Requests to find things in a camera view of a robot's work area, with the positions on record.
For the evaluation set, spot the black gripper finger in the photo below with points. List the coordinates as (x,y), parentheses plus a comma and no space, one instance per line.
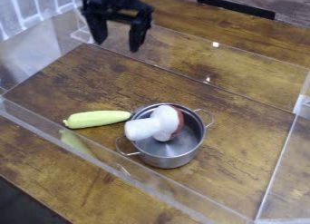
(137,33)
(97,27)

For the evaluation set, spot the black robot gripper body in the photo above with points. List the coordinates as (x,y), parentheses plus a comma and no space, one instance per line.
(100,10)

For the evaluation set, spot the white and brown toy mushroom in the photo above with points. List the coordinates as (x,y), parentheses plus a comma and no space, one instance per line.
(161,125)

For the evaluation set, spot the silver metal pot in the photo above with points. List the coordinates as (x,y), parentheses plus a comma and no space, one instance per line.
(176,152)

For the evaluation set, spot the white mesh curtain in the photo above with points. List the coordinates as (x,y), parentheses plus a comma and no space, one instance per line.
(20,14)

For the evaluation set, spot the black bar in background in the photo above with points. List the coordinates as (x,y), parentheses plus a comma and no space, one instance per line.
(248,10)

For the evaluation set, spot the yellow-green toy corn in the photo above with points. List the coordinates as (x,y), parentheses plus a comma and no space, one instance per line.
(94,118)

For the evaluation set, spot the clear acrylic enclosure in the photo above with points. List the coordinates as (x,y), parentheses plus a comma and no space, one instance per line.
(239,70)

